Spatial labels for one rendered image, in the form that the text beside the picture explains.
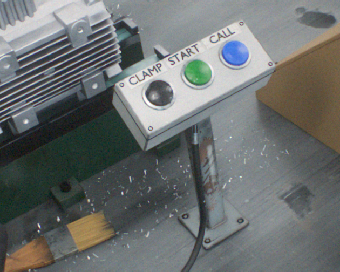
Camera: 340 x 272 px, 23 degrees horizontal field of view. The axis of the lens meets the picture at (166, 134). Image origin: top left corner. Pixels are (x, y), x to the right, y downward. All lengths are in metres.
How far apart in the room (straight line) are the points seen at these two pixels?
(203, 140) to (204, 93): 0.10
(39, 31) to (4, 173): 0.21
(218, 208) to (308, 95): 0.21
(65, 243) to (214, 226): 0.20
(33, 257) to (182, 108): 0.34
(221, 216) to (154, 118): 0.25
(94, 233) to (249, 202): 0.21
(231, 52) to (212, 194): 0.21
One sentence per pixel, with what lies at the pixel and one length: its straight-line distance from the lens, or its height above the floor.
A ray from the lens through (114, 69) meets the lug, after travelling 1.10.
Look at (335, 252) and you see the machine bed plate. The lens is 1.05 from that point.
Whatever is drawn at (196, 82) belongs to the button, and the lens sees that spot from 0.88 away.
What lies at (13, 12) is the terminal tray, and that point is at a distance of 1.02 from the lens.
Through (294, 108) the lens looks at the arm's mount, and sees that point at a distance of 1.19.
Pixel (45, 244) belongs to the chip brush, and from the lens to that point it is 1.11.
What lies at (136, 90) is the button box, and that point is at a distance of 0.88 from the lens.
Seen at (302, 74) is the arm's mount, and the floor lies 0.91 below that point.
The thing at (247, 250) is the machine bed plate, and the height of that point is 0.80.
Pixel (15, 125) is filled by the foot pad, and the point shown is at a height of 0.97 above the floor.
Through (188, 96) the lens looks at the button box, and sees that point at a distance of 0.88.
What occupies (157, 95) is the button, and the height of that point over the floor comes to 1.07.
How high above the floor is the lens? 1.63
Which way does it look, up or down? 43 degrees down
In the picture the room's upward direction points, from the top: 11 degrees counter-clockwise
